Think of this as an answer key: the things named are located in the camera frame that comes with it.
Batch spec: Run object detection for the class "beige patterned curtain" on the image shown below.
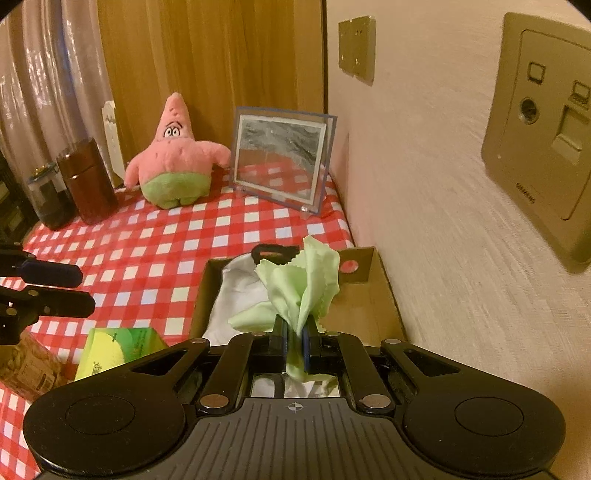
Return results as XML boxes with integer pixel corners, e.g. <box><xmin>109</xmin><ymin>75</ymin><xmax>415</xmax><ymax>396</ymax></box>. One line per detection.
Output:
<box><xmin>0</xmin><ymin>0</ymin><xmax>117</xmax><ymax>197</ymax></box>

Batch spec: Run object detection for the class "gold wall data socket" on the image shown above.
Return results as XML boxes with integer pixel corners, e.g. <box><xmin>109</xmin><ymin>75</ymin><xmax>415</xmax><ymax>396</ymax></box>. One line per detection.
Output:
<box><xmin>480</xmin><ymin>11</ymin><xmax>591</xmax><ymax>267</ymax></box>

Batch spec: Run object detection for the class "cardboard box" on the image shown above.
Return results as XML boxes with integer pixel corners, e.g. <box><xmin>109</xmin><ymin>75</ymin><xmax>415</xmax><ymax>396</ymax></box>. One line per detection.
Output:
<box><xmin>188</xmin><ymin>246</ymin><xmax>408</xmax><ymax>398</ymax></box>

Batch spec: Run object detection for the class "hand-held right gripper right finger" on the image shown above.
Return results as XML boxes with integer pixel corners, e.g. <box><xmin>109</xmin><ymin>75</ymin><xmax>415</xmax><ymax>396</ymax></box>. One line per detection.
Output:
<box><xmin>303</xmin><ymin>318</ymin><xmax>485</xmax><ymax>414</ymax></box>

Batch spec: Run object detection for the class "brown cylindrical canister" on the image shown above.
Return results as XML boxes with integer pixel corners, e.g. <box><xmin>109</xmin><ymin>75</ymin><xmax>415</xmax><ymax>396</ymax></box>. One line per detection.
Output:
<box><xmin>56</xmin><ymin>137</ymin><xmax>119</xmax><ymax>226</ymax></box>

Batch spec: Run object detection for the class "light green cloth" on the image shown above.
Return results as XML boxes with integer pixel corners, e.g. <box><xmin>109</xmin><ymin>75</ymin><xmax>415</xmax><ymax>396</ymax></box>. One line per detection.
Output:
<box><xmin>228</xmin><ymin>235</ymin><xmax>341</xmax><ymax>382</ymax></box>

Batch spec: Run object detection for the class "green tissue box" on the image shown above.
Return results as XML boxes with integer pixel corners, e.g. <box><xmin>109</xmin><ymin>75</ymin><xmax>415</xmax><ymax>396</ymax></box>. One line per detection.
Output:
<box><xmin>73</xmin><ymin>326</ymin><xmax>170</xmax><ymax>382</ymax></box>

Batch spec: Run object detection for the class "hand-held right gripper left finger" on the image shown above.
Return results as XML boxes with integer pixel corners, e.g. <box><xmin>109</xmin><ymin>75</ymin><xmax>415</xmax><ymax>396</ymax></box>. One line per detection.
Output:
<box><xmin>106</xmin><ymin>315</ymin><xmax>289</xmax><ymax>415</ymax></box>

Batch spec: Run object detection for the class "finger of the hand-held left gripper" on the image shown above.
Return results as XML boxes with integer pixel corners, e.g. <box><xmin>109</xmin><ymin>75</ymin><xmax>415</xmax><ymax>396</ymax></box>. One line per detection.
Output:
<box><xmin>0</xmin><ymin>244</ymin><xmax>84</xmax><ymax>288</ymax></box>
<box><xmin>0</xmin><ymin>285</ymin><xmax>97</xmax><ymax>319</ymax></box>

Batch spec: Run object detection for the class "wooden wardrobe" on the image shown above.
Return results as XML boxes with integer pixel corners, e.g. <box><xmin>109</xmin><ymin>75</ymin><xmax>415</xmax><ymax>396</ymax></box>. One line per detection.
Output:
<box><xmin>96</xmin><ymin>0</ymin><xmax>328</xmax><ymax>186</ymax></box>

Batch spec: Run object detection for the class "white cloth garment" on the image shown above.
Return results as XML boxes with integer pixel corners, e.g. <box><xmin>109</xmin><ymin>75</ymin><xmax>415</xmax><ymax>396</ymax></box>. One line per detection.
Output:
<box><xmin>202</xmin><ymin>255</ymin><xmax>279</xmax><ymax>343</ymax></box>

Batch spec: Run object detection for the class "red checked tablecloth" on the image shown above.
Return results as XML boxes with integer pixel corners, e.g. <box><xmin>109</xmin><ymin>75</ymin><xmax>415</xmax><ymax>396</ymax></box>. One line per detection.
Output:
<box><xmin>0</xmin><ymin>166</ymin><xmax>357</xmax><ymax>464</ymax></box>

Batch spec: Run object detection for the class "clear acrylic picture frame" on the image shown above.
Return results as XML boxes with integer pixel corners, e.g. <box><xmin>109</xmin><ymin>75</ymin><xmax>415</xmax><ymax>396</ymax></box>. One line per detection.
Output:
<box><xmin>228</xmin><ymin>106</ymin><xmax>338</xmax><ymax>218</ymax></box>

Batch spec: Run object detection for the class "pink starfish plush toy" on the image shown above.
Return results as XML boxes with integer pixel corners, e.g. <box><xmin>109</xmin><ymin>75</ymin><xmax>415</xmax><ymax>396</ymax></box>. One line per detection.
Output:
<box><xmin>124</xmin><ymin>92</ymin><xmax>232</xmax><ymax>211</ymax></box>

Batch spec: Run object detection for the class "glass jar black base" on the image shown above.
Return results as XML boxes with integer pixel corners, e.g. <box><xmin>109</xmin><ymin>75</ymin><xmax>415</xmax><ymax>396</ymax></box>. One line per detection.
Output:
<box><xmin>26</xmin><ymin>163</ymin><xmax>77</xmax><ymax>230</ymax></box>

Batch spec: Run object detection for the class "dark wooden shelf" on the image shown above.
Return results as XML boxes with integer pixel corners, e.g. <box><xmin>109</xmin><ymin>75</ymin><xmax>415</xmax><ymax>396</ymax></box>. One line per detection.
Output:
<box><xmin>0</xmin><ymin>151</ymin><xmax>29</xmax><ymax>241</ymax></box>

